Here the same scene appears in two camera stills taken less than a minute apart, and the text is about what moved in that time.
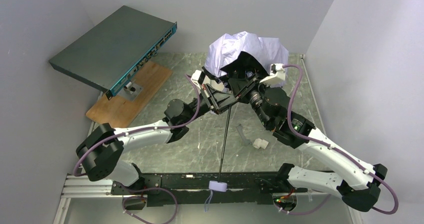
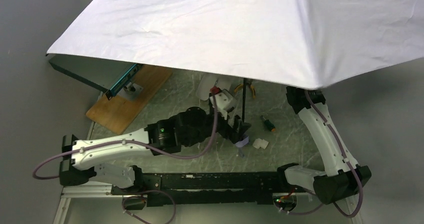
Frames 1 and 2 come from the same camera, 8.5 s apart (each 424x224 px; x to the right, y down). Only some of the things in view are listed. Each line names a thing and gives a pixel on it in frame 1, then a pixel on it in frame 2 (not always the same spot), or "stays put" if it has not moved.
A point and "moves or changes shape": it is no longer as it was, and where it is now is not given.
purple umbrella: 223,49 moves or changes shape
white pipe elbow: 259,143 stays put
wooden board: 119,111 stays put
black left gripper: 209,92 -> 238,129
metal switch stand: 130,91 stays put
